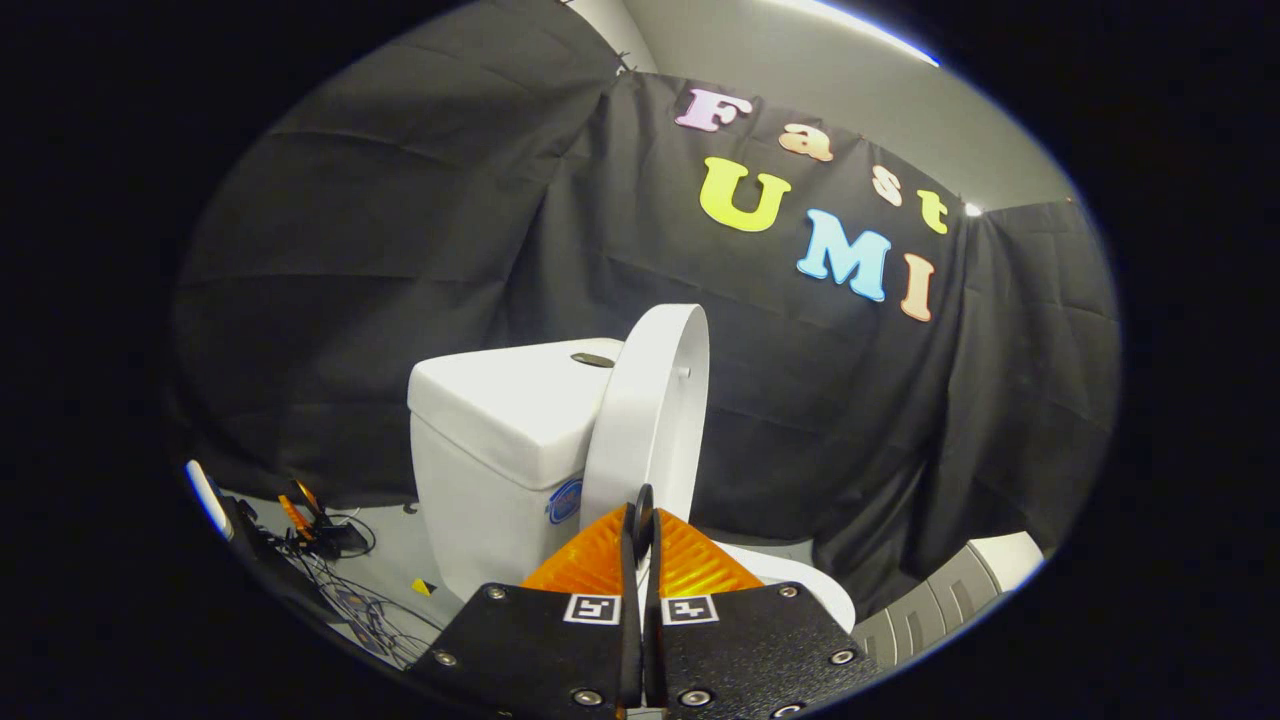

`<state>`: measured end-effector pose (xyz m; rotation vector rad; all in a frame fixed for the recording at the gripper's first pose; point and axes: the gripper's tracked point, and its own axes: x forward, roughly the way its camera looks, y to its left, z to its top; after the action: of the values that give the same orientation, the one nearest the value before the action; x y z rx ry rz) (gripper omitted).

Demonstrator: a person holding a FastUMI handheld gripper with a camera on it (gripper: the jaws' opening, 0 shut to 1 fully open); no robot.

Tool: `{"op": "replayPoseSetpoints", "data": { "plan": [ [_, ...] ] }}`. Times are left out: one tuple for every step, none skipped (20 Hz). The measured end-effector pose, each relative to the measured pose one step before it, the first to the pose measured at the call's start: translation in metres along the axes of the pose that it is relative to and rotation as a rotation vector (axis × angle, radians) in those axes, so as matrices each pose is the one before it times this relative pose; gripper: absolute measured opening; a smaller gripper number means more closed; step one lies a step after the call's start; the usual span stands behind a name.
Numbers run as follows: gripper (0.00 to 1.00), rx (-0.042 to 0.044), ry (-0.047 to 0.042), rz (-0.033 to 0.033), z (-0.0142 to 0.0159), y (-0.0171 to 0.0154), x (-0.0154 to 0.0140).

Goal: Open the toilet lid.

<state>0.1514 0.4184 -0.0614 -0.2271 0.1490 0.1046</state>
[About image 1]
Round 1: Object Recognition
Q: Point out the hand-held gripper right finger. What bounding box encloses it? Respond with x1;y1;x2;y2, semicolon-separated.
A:
640;484;883;720

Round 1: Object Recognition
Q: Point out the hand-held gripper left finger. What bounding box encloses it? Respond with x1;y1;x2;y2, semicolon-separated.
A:
410;503;642;720

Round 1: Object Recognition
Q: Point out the white toilet lid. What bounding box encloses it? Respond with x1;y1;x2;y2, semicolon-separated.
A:
580;303;712;533

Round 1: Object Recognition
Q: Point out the white ceramic toilet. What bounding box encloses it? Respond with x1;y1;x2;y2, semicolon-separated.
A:
407;338;857;633

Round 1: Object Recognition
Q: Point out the white handheld device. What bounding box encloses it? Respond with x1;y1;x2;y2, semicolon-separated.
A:
185;459;237;543

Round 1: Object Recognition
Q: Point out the black backdrop cloth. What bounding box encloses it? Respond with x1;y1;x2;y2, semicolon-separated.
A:
170;0;1121;623

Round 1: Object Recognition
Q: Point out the tangle of black cables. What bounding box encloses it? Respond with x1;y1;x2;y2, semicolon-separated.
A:
285;508;446;669

